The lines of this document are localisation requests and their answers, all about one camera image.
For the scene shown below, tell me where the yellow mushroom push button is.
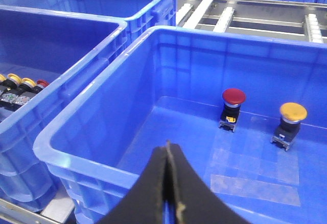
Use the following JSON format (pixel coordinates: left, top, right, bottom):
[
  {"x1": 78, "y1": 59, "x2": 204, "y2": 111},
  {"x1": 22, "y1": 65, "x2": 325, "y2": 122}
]
[{"x1": 271, "y1": 102, "x2": 308, "y2": 151}]

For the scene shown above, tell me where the roller conveyor frame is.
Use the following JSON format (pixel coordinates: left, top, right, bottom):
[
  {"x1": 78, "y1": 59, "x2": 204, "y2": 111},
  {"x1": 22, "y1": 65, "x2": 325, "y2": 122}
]
[{"x1": 176, "y1": 0, "x2": 326, "y2": 43}]

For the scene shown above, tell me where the steel rack front rail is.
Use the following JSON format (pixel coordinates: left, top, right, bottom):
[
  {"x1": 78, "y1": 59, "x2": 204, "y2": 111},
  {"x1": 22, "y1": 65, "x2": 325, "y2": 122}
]
[{"x1": 1, "y1": 199, "x2": 59, "y2": 224}]

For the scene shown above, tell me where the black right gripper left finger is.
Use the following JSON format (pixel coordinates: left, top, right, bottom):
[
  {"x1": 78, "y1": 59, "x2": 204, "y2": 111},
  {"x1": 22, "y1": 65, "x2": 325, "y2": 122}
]
[{"x1": 97, "y1": 146, "x2": 167, "y2": 223}]

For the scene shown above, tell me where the yellow push button right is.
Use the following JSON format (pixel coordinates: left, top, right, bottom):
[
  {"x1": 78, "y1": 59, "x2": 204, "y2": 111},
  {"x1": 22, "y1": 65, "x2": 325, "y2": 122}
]
[{"x1": 13, "y1": 78, "x2": 36, "y2": 107}]

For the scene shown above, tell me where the red mushroom push button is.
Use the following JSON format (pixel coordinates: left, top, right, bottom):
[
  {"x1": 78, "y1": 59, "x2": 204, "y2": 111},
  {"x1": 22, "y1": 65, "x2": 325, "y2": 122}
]
[{"x1": 219, "y1": 88, "x2": 246, "y2": 132}]

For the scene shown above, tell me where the blue destination crate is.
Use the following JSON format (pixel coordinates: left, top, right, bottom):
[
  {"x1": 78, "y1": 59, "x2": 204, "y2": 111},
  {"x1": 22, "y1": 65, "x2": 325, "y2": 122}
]
[{"x1": 33, "y1": 27, "x2": 326, "y2": 223}]

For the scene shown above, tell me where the yellow push button middle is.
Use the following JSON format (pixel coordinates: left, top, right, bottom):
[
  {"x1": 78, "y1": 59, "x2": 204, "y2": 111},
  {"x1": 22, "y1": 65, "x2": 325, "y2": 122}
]
[{"x1": 1, "y1": 73, "x2": 22, "y2": 97}]

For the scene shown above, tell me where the yellow push button small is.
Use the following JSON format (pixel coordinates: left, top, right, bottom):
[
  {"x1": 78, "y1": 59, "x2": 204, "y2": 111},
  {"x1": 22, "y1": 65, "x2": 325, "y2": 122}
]
[{"x1": 0, "y1": 74, "x2": 7, "y2": 95}]

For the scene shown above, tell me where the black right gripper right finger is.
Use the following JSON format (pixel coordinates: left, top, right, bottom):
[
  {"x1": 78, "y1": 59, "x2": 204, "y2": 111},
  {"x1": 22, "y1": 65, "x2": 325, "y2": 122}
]
[{"x1": 168, "y1": 143, "x2": 249, "y2": 223}]

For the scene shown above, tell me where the blue crate with buttons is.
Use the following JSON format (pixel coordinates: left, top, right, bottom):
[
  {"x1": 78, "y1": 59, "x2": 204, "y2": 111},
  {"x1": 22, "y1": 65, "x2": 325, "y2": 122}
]
[{"x1": 1, "y1": 5, "x2": 127, "y2": 212}]

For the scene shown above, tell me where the red push button in row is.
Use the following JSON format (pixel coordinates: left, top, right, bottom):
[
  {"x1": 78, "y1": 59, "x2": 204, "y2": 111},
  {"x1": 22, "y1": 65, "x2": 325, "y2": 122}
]
[{"x1": 32, "y1": 80, "x2": 49, "y2": 94}]

